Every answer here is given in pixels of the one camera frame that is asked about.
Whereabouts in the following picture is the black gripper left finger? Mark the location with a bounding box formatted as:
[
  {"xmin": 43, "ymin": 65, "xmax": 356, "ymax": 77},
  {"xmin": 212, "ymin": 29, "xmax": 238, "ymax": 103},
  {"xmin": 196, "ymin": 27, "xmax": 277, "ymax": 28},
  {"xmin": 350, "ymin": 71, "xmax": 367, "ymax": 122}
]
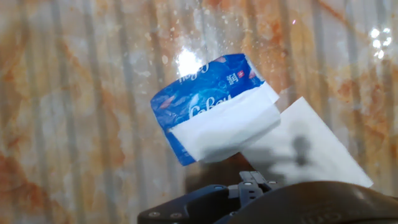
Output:
[{"xmin": 137, "ymin": 170, "xmax": 265, "ymax": 224}]

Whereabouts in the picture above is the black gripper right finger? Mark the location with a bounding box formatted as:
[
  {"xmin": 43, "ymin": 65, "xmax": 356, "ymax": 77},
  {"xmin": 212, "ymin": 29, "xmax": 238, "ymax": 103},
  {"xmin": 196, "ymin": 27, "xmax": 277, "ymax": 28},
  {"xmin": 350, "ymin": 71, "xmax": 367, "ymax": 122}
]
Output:
[{"xmin": 264, "ymin": 179, "xmax": 280, "ymax": 191}]

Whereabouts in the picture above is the white napkin sticking from pack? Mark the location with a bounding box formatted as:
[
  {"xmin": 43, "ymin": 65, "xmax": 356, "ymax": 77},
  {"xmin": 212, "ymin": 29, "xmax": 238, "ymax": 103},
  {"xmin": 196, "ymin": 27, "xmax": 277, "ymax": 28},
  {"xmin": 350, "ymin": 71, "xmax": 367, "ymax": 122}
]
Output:
[{"xmin": 169, "ymin": 82, "xmax": 282, "ymax": 164}]

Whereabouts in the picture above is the blue tissue pack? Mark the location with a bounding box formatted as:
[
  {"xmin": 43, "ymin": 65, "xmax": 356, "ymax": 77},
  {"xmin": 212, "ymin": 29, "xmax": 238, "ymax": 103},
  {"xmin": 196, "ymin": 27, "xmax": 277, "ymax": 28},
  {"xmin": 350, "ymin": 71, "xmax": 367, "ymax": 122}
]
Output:
[{"xmin": 150, "ymin": 53, "xmax": 280, "ymax": 167}]

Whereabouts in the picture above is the flat white napkin sheet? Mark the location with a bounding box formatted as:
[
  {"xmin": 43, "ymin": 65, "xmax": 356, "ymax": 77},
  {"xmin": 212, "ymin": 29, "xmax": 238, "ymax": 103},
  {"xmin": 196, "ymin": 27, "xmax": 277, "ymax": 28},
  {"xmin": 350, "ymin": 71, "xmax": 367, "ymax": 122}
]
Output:
[{"xmin": 241, "ymin": 96, "xmax": 374, "ymax": 189}]

